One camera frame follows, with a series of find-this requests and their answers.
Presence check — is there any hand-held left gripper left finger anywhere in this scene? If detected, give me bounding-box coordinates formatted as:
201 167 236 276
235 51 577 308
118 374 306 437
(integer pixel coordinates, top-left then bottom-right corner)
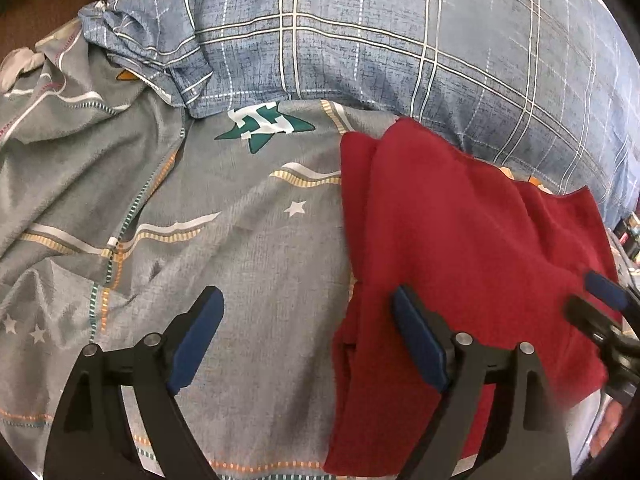
42 286 226 480

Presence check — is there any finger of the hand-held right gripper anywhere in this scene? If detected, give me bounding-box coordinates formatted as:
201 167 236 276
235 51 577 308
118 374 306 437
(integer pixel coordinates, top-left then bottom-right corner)
564 295 640 361
582 271 635 315

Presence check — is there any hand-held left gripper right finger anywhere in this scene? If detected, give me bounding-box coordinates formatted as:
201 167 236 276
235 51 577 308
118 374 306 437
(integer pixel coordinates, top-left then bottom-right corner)
390 285 574 480

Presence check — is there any red garment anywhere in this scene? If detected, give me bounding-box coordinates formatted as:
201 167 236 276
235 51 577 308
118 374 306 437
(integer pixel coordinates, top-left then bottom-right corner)
322 117 626 479

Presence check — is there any grey star print bedsheet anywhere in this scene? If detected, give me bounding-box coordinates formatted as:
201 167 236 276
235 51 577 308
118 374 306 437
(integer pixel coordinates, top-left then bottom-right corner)
0 15 623 480

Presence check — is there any blue plaid pillow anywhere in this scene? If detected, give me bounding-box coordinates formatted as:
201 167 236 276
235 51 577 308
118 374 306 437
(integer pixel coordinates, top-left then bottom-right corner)
80 0 640 230

